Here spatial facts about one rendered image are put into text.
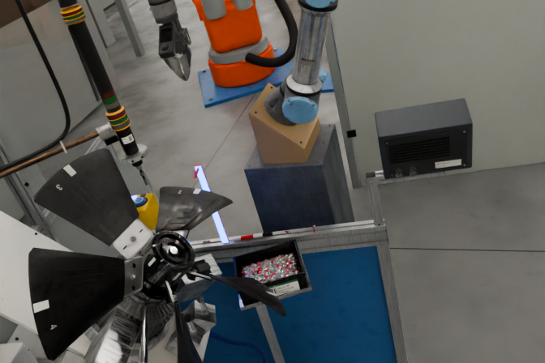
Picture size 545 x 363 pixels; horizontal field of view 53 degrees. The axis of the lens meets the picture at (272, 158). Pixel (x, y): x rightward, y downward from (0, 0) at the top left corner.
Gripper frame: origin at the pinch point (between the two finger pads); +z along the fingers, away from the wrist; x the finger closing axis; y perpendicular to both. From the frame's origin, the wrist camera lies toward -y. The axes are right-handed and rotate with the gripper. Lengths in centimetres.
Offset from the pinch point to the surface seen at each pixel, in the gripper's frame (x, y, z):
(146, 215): 21.6, -18.8, 37.9
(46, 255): 12, -79, 2
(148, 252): 0, -63, 18
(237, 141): 53, 215, 144
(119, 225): 9, -56, 14
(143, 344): 2, -78, 32
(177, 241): -5, -57, 20
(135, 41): 222, 483, 127
